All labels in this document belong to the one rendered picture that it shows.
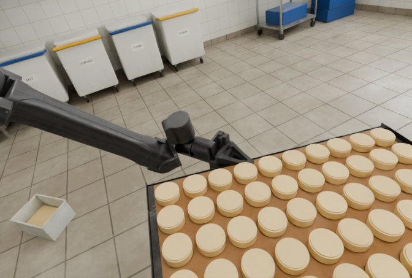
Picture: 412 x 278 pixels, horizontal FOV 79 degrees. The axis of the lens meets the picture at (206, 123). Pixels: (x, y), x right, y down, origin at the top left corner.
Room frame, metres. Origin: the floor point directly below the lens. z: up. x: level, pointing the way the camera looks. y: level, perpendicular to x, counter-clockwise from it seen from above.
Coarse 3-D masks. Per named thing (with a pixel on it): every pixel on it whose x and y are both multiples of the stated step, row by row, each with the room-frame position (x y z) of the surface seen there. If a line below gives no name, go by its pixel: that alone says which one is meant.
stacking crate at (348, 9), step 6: (342, 6) 4.26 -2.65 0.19; (348, 6) 4.30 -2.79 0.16; (354, 6) 4.34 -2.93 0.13; (312, 12) 4.51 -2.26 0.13; (318, 12) 4.37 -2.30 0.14; (324, 12) 4.23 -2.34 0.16; (330, 12) 4.19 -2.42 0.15; (336, 12) 4.22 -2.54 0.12; (342, 12) 4.26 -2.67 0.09; (348, 12) 4.30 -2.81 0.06; (318, 18) 4.36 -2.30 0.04; (324, 18) 4.22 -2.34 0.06; (330, 18) 4.19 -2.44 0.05; (336, 18) 4.23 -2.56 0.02
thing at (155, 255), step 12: (360, 132) 0.45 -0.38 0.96; (396, 132) 0.42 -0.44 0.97; (216, 168) 0.41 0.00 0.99; (168, 180) 0.39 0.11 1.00; (156, 216) 0.30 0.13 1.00; (156, 228) 0.28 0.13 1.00; (156, 240) 0.25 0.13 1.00; (156, 252) 0.23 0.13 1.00; (156, 264) 0.21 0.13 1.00; (156, 276) 0.19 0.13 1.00
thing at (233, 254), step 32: (256, 160) 0.41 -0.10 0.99; (320, 192) 0.30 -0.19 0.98; (192, 224) 0.27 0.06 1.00; (224, 224) 0.26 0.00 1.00; (256, 224) 0.25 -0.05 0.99; (288, 224) 0.24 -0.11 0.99; (320, 224) 0.23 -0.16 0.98; (192, 256) 0.22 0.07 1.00; (224, 256) 0.21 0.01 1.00; (352, 256) 0.17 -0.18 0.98
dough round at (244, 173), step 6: (234, 168) 0.38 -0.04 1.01; (240, 168) 0.37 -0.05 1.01; (246, 168) 0.37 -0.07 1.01; (252, 168) 0.37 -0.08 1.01; (234, 174) 0.37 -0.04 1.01; (240, 174) 0.36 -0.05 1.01; (246, 174) 0.35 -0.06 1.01; (252, 174) 0.35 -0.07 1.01; (240, 180) 0.35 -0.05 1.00; (246, 180) 0.34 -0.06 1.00; (252, 180) 0.35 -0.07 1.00
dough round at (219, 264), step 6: (210, 264) 0.19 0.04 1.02; (216, 264) 0.19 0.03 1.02; (222, 264) 0.18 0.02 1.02; (228, 264) 0.18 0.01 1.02; (210, 270) 0.18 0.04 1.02; (216, 270) 0.18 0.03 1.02; (222, 270) 0.18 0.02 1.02; (228, 270) 0.18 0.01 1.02; (234, 270) 0.17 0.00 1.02; (204, 276) 0.17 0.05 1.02; (210, 276) 0.17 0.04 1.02; (216, 276) 0.17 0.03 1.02; (222, 276) 0.17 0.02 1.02; (228, 276) 0.17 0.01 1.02; (234, 276) 0.17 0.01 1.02
